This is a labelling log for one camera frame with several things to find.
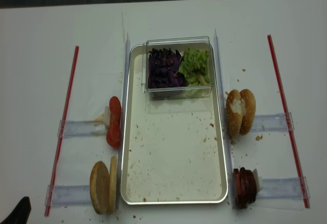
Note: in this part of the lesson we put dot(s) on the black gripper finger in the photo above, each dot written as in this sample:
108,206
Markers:
20,213

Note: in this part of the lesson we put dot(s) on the bun half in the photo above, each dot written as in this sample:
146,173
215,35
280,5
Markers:
112,184
99,187

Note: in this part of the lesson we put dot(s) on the red tomato slices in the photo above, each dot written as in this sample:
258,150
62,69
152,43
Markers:
113,134

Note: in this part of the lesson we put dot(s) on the dark red meat patties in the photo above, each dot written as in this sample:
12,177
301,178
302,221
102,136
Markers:
245,186

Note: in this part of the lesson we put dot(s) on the green lettuce leaves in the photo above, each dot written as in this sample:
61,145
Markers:
194,67

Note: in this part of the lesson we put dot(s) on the left red strip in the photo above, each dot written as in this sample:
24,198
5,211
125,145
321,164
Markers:
58,148

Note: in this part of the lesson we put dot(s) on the red strip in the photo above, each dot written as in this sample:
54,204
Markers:
305,194
58,148

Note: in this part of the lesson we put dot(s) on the white onion piece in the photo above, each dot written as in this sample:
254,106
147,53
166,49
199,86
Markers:
106,117

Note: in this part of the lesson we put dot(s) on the white metal tray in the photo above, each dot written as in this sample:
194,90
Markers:
173,150

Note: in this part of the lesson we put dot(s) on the purple cabbage leaves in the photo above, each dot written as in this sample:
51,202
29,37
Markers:
164,69

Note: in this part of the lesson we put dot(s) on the clear plastic salad container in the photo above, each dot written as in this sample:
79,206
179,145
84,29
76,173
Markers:
201,43

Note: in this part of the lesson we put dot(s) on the right red strip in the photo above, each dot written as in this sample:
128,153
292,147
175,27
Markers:
305,194

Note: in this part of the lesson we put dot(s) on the lower left clear rail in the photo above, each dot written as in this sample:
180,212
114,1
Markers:
67,195

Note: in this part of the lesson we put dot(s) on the clear rail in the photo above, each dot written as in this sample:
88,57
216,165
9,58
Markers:
281,122
68,129
283,188
67,195

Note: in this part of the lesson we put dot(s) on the upper left clear rail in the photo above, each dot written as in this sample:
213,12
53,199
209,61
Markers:
68,129

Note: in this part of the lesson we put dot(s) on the upper right clear rail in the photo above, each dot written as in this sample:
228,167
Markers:
281,122

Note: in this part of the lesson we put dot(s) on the lower right clear rail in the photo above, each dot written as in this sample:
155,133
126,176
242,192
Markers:
283,188

